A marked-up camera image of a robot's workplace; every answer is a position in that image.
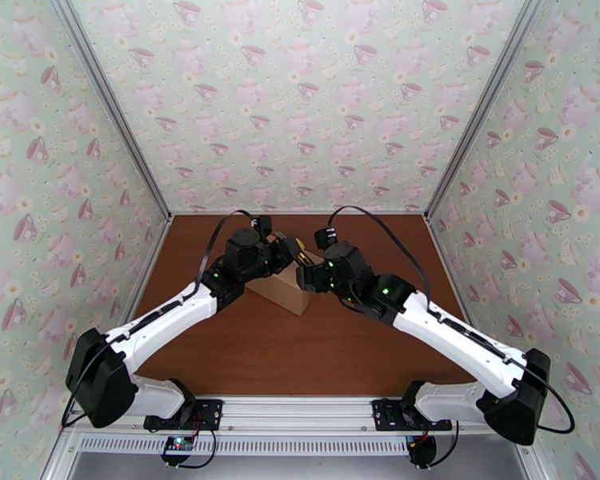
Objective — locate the tall aluminium corner post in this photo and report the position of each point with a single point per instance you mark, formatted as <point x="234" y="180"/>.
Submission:
<point x="485" y="101"/>
<point x="110" y="101"/>

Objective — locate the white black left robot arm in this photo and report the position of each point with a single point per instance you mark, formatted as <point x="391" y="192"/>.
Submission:
<point x="165" y="313"/>

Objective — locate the aluminium floor side rail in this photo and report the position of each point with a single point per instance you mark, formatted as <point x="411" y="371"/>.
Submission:
<point x="447" y="263"/>
<point x="152" y="263"/>

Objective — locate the round black controller box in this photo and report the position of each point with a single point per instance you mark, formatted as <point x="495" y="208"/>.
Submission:
<point x="422" y="451"/>

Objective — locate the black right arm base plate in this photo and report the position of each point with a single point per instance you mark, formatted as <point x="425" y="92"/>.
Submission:
<point x="387" y="413"/>

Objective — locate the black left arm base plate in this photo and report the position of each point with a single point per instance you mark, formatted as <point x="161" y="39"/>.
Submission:
<point x="210" y="413"/>

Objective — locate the grey metal shelf plate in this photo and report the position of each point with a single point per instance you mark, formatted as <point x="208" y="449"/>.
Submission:
<point x="300" y="468"/>

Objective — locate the aluminium floor back rail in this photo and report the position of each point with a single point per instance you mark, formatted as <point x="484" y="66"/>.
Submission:
<point x="300" y="212"/>

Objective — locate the brown cardboard express box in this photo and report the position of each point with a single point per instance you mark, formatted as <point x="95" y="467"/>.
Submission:
<point x="285" y="293"/>

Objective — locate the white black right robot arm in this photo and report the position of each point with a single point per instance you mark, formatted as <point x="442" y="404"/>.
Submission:
<point x="455" y="338"/>

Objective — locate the short aluminium frame bar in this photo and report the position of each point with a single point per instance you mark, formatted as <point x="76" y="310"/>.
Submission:
<point x="532" y="463"/>
<point x="60" y="456"/>

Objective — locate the small circuit board green light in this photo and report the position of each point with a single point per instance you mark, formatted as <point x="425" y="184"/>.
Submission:
<point x="178" y="444"/>

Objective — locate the aluminium mounting rail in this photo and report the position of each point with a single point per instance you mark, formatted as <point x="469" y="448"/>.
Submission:
<point x="300" y="413"/>

